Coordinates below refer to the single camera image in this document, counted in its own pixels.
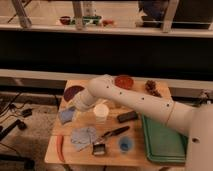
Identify green plastic tray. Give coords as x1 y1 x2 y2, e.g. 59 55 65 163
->
141 116 188 164

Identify blue sponge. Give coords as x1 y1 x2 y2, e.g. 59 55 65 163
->
59 107 75 124

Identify dark red background bowl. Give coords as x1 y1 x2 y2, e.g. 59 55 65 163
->
59 16 71 25

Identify black rectangular block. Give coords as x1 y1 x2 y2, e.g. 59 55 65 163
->
117 111 138 123

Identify blue plastic cup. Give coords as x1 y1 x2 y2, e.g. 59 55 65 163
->
118 136 133 153

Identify blue cloth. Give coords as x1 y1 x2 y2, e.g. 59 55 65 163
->
71 126 98 151

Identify brown pine cone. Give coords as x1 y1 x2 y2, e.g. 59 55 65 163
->
145 80 161 97

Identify white plastic cup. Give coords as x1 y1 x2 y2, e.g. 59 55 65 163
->
93 104 109 123

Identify black cables on floor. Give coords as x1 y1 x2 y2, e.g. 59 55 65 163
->
0 91 34 141

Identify orange carrot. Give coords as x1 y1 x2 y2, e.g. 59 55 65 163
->
56 135 65 162

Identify green background object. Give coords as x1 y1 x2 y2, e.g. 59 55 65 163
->
70 15 102 27

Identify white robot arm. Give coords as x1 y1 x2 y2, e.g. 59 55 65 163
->
73 75 213 171

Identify purple bowl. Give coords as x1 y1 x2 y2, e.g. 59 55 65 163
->
64 85 83 102

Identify wooden table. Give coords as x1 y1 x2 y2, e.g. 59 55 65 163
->
44 79 194 168

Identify black handled metal spatula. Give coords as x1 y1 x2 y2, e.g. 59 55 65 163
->
92 126 130 156

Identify orange background object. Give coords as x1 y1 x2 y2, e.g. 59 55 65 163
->
102 20 115 27

